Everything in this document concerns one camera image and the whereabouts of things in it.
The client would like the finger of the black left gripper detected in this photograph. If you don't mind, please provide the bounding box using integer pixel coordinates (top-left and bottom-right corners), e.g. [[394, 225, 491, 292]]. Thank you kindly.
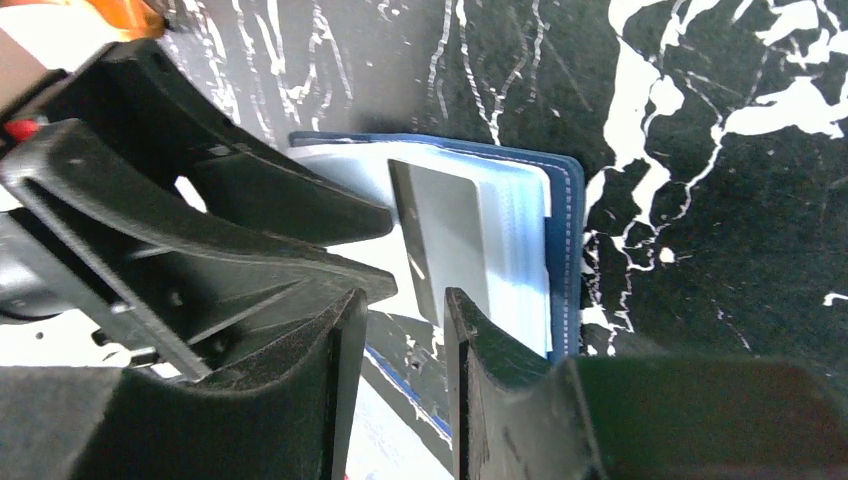
[[1, 120, 397, 381], [39, 40, 393, 246]]

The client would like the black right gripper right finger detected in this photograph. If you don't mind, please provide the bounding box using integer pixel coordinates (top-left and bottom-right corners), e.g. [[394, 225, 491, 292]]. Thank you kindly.
[[445, 288, 847, 479]]

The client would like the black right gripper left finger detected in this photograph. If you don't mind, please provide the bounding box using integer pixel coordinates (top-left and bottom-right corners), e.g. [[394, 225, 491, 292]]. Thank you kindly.
[[1, 289, 367, 479]]

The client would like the blue leather card holder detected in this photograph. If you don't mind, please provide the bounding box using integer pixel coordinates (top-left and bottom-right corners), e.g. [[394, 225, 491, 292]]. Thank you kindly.
[[288, 131, 585, 361]]

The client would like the orange wooden rack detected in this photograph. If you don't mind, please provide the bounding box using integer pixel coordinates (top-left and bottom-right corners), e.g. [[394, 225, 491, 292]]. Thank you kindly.
[[1, 0, 167, 41]]

